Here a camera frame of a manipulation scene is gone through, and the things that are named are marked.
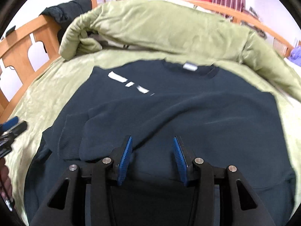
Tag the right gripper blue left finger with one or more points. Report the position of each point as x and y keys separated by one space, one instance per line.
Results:
x=82 y=196

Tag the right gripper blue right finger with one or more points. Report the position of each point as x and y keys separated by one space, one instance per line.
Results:
x=239 y=203

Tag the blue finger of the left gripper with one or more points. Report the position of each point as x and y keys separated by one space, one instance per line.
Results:
x=9 y=124

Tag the black sweatshirt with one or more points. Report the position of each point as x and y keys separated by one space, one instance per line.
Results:
x=218 y=116

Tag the person's hand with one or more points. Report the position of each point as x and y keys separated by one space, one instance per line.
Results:
x=6 y=186

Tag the green plush bed sheet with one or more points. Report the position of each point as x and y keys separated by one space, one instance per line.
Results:
x=47 y=95

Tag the black jacket on headboard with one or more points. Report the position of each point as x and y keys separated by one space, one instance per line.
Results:
x=65 y=13

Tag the purple plush toy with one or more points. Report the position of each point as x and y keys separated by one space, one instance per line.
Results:
x=295 y=56

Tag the green folded quilt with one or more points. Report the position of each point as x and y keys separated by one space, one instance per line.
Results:
x=176 y=29

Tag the wooden bed frame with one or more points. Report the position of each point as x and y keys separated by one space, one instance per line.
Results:
x=15 y=47

